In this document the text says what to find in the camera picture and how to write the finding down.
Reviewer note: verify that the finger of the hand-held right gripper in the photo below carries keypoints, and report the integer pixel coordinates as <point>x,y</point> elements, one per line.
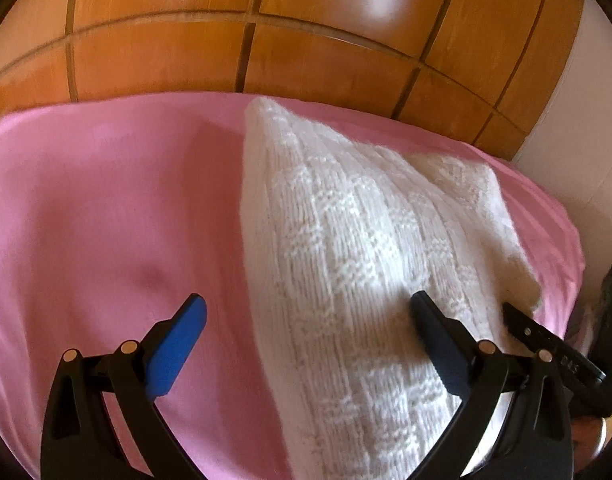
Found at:
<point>540,337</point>

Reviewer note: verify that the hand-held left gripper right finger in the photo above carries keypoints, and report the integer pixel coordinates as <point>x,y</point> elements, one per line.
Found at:
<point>438,335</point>

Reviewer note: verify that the wooden panelled wardrobe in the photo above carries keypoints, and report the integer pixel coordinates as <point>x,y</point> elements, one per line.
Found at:
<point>286,35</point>

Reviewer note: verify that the pink bed blanket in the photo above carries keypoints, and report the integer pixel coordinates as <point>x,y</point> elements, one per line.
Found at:
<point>106,200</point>

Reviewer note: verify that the white knitted sweater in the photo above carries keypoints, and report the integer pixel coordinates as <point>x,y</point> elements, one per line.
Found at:
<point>346,240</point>

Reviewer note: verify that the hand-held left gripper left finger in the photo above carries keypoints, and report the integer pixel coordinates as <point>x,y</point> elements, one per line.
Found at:
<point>178,340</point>

